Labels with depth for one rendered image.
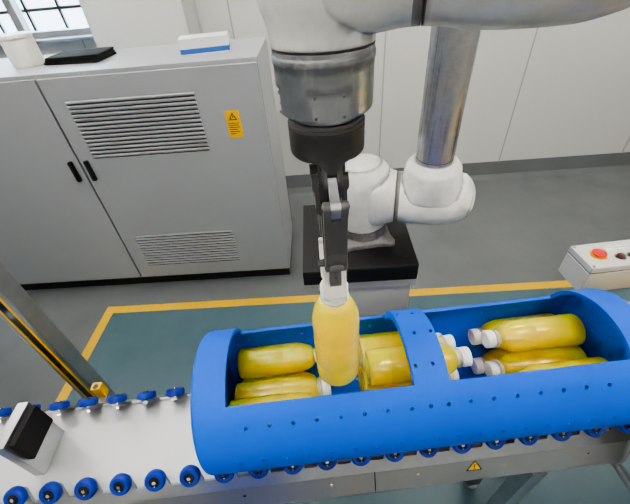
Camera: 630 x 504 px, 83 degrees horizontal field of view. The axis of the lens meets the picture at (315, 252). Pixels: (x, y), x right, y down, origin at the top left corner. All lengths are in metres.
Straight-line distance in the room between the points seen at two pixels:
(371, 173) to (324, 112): 0.71
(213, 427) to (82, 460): 0.47
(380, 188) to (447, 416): 0.60
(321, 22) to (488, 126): 3.43
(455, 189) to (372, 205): 0.23
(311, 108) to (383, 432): 0.58
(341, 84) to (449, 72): 0.61
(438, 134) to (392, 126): 2.46
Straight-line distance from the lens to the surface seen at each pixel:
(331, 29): 0.30
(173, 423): 1.06
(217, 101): 1.98
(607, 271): 1.27
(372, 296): 1.23
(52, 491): 1.07
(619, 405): 0.90
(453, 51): 0.89
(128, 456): 1.07
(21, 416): 1.07
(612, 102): 4.18
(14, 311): 1.27
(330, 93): 0.32
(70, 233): 2.79
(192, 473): 0.94
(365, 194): 1.03
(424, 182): 1.01
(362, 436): 0.72
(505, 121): 3.75
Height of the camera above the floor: 1.81
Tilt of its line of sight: 41 degrees down
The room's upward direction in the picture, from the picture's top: 5 degrees counter-clockwise
